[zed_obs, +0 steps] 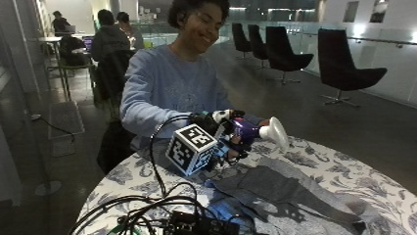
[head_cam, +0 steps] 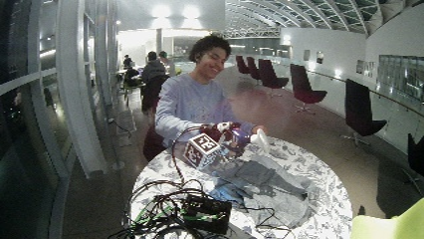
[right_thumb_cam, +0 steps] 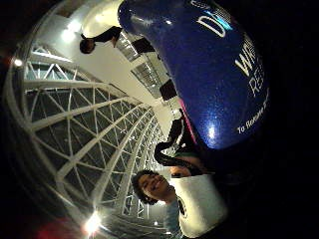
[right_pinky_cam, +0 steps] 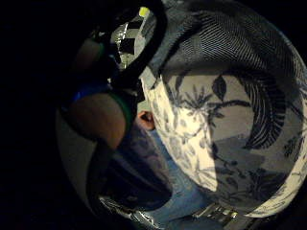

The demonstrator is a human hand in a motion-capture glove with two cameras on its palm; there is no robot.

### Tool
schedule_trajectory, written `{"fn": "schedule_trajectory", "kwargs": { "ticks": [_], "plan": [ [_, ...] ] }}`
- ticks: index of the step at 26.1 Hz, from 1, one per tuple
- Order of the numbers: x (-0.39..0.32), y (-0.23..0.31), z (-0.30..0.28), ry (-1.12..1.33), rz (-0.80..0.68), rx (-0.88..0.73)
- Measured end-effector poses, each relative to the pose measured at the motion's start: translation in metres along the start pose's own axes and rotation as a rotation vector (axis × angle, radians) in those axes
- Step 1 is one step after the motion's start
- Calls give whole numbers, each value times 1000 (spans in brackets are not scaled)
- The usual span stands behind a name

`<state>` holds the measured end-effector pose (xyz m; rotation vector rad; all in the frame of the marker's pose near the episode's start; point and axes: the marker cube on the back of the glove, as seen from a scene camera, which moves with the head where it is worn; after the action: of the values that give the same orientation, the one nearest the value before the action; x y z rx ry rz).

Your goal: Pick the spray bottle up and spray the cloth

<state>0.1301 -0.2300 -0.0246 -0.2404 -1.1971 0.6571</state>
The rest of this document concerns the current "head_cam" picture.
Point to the dark red and white soft toy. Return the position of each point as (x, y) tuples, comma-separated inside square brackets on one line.
[(215, 130)]

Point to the white cube with black markers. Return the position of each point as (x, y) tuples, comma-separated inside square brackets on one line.
[(201, 150)]

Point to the dark red swivel chair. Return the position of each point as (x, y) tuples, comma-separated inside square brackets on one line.
[(305, 89), (241, 65), (360, 113), (269, 76), (253, 69), (417, 156)]

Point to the grey cloth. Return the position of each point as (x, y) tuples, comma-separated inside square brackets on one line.
[(265, 179)]

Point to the person in light blue sweater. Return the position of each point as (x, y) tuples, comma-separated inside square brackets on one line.
[(191, 99)]

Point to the blue cloth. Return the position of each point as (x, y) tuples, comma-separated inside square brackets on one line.
[(228, 193)]

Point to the white floral patterned tablecloth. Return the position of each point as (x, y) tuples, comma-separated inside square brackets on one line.
[(318, 186)]

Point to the black electronics box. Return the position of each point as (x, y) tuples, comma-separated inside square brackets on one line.
[(208, 214)]

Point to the white column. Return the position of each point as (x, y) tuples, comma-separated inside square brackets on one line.
[(80, 99)]

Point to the light green chair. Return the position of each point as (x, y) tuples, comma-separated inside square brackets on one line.
[(398, 222)]

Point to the small wall picture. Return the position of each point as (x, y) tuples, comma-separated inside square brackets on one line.
[(320, 57), (306, 55)]

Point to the wall handrail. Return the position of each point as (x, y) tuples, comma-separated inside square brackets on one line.
[(380, 91)]

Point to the wall picture group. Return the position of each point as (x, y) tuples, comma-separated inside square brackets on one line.
[(366, 68)]

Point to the large glass wall panel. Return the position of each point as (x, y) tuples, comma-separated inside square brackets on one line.
[(402, 76)]

